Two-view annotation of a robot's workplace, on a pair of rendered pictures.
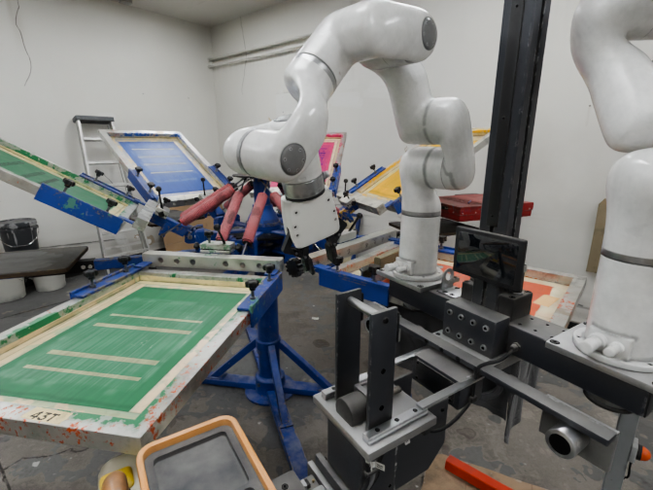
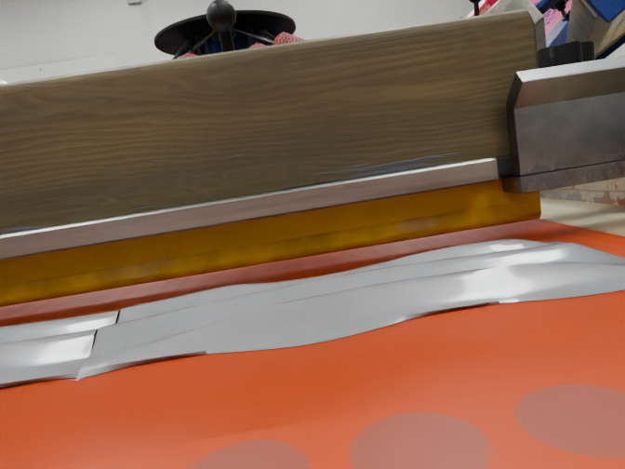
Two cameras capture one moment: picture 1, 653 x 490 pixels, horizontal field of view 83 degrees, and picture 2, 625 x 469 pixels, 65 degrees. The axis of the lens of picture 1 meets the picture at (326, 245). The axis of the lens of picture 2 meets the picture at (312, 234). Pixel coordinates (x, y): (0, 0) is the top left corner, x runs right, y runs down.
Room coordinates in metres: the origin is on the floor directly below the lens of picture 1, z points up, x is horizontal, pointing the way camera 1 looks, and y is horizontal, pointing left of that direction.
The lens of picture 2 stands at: (1.33, -0.53, 1.00)
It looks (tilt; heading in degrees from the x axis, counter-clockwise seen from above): 8 degrees down; 47
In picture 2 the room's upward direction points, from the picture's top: 9 degrees counter-clockwise
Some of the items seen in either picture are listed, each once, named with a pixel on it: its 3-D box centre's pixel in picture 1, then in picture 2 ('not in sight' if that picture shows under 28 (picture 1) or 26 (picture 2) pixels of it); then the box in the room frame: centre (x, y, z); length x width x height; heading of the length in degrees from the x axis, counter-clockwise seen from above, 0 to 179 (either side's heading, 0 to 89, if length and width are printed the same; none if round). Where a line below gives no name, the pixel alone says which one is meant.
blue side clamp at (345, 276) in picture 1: (355, 284); not in sight; (1.25, -0.10, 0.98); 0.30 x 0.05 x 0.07; 50
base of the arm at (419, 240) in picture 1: (414, 245); not in sight; (0.90, -0.22, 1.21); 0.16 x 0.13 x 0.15; 123
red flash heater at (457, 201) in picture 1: (473, 206); not in sight; (2.47, -0.99, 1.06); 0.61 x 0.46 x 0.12; 110
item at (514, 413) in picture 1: (528, 363); not in sight; (1.12, -0.69, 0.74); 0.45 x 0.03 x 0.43; 140
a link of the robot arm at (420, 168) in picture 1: (426, 181); not in sight; (0.90, -0.24, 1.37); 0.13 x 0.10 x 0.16; 42
